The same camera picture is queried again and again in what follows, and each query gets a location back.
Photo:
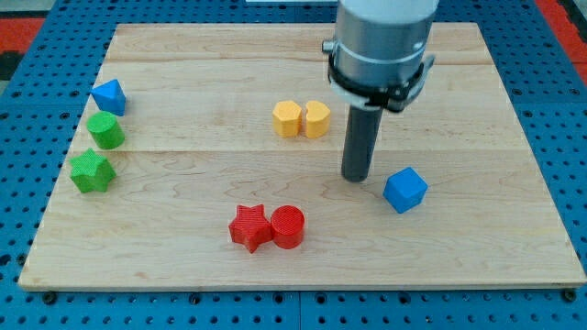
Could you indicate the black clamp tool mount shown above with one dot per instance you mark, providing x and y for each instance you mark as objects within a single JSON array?
[{"x": 370, "y": 84}]

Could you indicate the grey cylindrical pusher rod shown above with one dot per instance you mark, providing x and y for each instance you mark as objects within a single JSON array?
[{"x": 361, "y": 133}]

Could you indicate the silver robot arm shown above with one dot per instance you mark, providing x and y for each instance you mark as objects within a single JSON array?
[{"x": 384, "y": 29}]

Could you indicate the yellow hexagon block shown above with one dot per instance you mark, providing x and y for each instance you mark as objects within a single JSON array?
[{"x": 287, "y": 119}]

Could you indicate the blue triangle block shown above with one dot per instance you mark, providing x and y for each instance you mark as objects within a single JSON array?
[{"x": 109, "y": 97}]

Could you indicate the yellow heart block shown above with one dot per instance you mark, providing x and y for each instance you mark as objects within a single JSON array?
[{"x": 317, "y": 119}]

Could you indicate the blue cube block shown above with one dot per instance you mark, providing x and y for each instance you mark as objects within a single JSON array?
[{"x": 404, "y": 190}]

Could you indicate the red cylinder block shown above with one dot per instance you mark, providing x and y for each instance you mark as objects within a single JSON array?
[{"x": 287, "y": 225}]

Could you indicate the red star block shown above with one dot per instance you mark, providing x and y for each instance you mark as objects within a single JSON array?
[{"x": 250, "y": 227}]

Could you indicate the wooden board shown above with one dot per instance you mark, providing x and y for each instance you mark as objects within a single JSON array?
[{"x": 229, "y": 177}]

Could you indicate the green cylinder block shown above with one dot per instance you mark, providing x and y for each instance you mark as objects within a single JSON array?
[{"x": 105, "y": 130}]

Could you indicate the green star block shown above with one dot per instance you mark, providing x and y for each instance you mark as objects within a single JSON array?
[{"x": 91, "y": 172}]

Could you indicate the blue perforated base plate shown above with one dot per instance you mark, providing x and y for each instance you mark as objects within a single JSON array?
[{"x": 44, "y": 100}]

